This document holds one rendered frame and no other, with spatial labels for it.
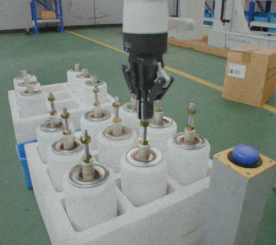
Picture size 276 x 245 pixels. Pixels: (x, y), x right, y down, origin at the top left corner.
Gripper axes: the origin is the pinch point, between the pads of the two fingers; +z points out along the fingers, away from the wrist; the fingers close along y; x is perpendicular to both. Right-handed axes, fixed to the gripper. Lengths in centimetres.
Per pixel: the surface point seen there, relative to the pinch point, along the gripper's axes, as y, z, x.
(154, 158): 2.2, 9.8, 1.0
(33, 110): -51, 15, -10
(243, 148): 17.0, 2.2, 6.5
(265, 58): -36, 7, 106
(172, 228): 7.8, 24.1, 1.8
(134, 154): -1.5, 9.9, -1.4
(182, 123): -45, 35, 55
